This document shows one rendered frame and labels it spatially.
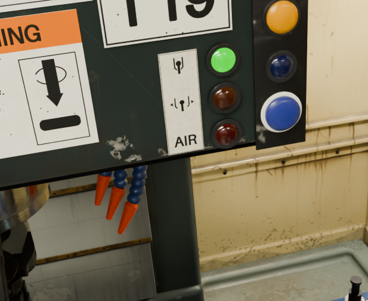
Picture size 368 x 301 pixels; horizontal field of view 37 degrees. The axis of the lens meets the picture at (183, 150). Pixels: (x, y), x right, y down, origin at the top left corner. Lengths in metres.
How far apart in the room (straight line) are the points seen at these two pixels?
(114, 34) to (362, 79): 1.40
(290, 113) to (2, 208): 0.33
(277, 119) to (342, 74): 1.26
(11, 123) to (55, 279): 0.92
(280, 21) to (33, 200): 0.35
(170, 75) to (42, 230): 0.85
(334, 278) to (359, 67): 0.69
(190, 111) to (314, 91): 1.27
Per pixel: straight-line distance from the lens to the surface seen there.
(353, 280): 0.78
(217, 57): 0.43
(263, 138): 0.48
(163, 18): 0.42
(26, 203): 0.64
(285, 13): 0.44
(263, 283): 1.90
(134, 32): 0.42
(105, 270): 1.33
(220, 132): 0.46
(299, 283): 1.90
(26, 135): 0.44
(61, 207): 1.21
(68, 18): 0.41
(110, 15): 0.41
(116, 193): 0.66
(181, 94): 0.44
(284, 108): 0.46
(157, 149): 0.45
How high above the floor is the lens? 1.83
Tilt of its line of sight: 27 degrees down
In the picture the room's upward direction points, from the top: 5 degrees counter-clockwise
